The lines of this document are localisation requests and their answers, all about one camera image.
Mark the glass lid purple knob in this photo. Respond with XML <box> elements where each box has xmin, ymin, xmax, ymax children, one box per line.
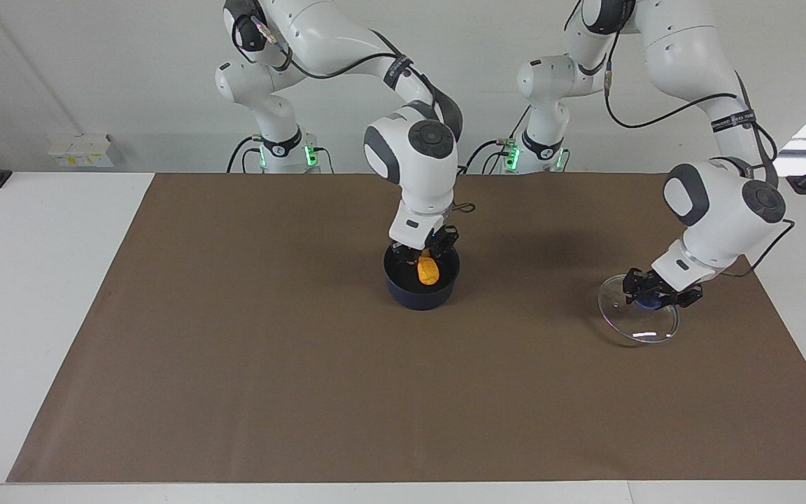
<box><xmin>598</xmin><ymin>274</ymin><xmax>679</xmax><ymax>344</ymax></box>

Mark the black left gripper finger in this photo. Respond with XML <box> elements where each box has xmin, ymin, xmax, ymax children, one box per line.
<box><xmin>622</xmin><ymin>268</ymin><xmax>664</xmax><ymax>303</ymax></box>
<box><xmin>658</xmin><ymin>283</ymin><xmax>704</xmax><ymax>309</ymax></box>

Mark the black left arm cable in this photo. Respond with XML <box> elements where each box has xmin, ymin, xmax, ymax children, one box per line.
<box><xmin>604</xmin><ymin>59</ymin><xmax>796</xmax><ymax>277</ymax></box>

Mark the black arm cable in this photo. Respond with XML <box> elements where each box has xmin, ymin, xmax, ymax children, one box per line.
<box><xmin>604</xmin><ymin>59</ymin><xmax>796</xmax><ymax>277</ymax></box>
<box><xmin>232</xmin><ymin>13</ymin><xmax>477</xmax><ymax>215</ymax></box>

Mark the white wall socket box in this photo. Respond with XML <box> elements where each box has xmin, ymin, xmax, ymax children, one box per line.
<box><xmin>48</xmin><ymin>133</ymin><xmax>115</xmax><ymax>169</ymax></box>

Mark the black pot purple handle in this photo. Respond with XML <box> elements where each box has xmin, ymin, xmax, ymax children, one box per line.
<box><xmin>383</xmin><ymin>241</ymin><xmax>461</xmax><ymax>311</ymax></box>

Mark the black velcro cable strap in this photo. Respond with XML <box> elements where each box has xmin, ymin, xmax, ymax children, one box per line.
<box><xmin>383</xmin><ymin>56</ymin><xmax>415</xmax><ymax>89</ymax></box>
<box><xmin>710</xmin><ymin>108</ymin><xmax>758</xmax><ymax>133</ymax></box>

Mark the brown table mat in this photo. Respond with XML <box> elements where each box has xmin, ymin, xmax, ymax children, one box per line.
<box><xmin>6</xmin><ymin>173</ymin><xmax>806</xmax><ymax>484</ymax></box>

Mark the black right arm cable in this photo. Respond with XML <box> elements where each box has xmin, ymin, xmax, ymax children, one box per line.
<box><xmin>232</xmin><ymin>13</ymin><xmax>477</xmax><ymax>215</ymax></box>

